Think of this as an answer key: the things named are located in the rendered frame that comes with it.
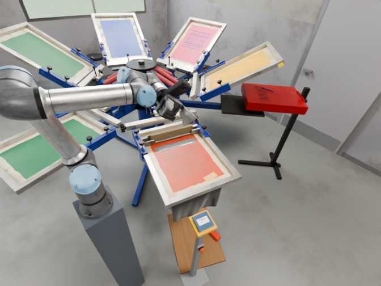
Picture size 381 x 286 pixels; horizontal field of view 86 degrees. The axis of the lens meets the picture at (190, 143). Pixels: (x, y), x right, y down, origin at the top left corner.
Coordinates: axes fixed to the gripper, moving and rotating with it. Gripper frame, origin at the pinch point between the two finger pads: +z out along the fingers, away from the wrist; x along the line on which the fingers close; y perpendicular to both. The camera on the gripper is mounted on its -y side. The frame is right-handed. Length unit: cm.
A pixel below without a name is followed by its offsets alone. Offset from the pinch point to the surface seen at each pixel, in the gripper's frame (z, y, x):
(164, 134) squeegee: -69, 41, -58
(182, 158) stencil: -45, 44, -67
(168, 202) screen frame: -11, 58, -42
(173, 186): -23, 55, -52
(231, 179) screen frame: -8, 28, -79
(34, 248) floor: -80, 204, -20
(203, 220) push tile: 8, 50, -54
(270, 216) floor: 3, 61, -198
